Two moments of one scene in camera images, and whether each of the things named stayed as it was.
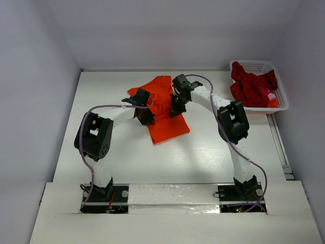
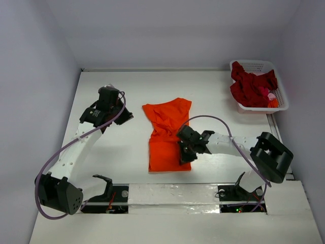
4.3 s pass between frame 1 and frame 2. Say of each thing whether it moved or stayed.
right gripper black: moved
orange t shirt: moved
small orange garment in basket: stayed
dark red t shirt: stayed
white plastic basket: stayed
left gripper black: moved
